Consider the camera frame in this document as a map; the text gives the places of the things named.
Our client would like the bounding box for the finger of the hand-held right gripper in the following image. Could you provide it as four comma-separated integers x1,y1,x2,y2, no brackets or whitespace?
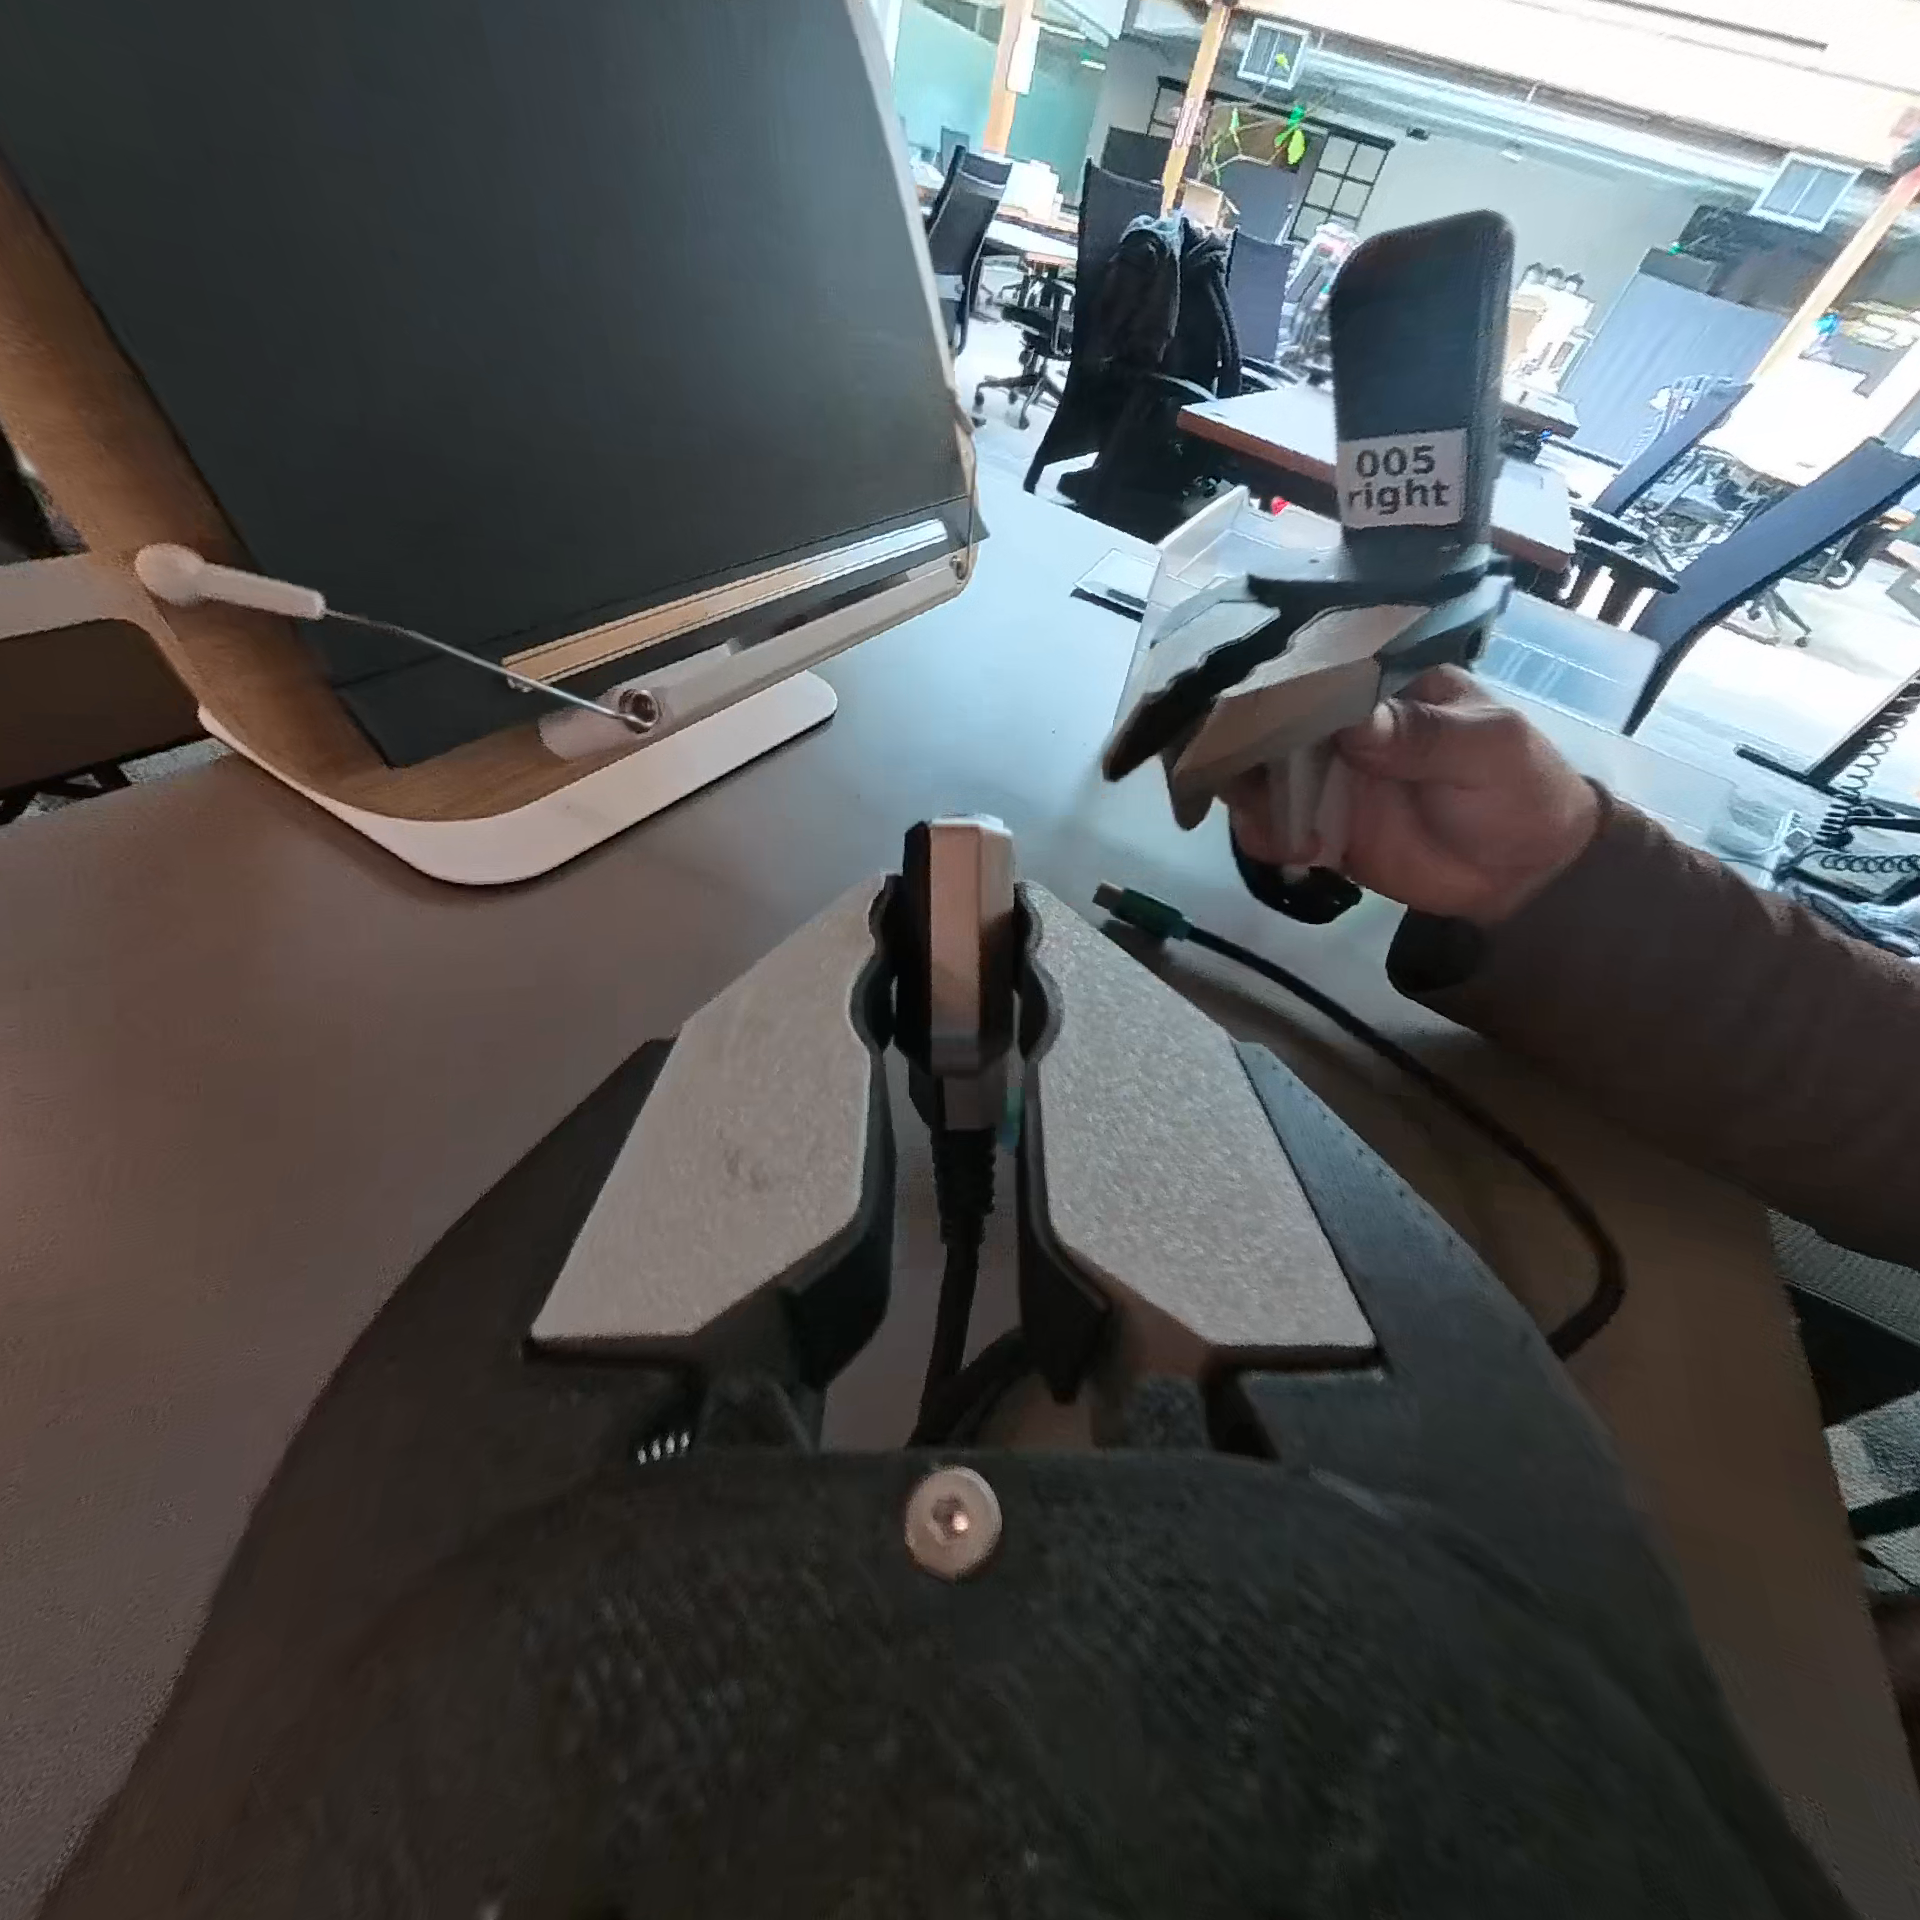
1104,583,1324,782
1160,616,1408,836

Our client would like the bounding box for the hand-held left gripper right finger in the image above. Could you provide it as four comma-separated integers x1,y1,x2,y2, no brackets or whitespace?
1016,881,1382,1401

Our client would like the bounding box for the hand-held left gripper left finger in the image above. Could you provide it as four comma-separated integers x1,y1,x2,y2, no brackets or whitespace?
528,873,902,1382

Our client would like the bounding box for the clear plastic bin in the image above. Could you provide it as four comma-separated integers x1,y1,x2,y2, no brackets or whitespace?
1111,490,1664,740

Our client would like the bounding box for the black braided hdmi cable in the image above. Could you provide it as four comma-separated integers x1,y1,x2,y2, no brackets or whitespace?
1091,881,1630,1358

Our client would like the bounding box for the person's right forearm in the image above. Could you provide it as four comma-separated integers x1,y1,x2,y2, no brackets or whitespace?
1408,782,1920,1252

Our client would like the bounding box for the person's right hand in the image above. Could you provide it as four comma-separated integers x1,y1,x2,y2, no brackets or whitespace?
1324,666,1609,926

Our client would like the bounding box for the white top desk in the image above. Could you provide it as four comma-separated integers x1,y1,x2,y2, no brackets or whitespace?
1176,376,1585,588

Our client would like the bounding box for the black chair with jacket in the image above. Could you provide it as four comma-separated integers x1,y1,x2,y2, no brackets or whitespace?
1022,159,1245,504

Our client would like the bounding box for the steel security tether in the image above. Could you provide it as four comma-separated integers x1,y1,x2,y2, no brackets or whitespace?
133,542,665,736

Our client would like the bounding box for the black monitor with white base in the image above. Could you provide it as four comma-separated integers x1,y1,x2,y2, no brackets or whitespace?
0,0,983,887

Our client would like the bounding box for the black coiled cable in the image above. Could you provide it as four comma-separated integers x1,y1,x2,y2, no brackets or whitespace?
1812,723,1898,847

